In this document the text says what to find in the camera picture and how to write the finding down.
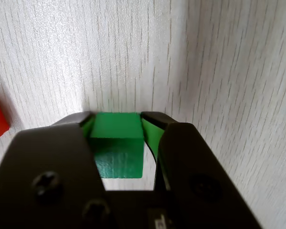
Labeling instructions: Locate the green wooden cube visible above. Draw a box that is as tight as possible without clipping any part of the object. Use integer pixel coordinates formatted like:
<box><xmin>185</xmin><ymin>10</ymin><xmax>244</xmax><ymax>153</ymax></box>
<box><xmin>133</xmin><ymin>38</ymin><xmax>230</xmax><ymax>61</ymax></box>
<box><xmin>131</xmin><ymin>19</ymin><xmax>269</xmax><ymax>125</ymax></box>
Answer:
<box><xmin>89</xmin><ymin>112</ymin><xmax>144</xmax><ymax>179</ymax></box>

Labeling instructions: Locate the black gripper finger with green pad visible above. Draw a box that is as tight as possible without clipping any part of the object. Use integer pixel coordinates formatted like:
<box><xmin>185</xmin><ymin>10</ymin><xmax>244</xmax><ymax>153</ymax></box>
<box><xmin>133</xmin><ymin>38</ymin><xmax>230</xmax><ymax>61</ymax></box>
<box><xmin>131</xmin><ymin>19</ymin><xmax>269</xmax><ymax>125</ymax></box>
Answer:
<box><xmin>140</xmin><ymin>111</ymin><xmax>263</xmax><ymax>229</ymax></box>
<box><xmin>0</xmin><ymin>111</ymin><xmax>115</xmax><ymax>229</ymax></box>

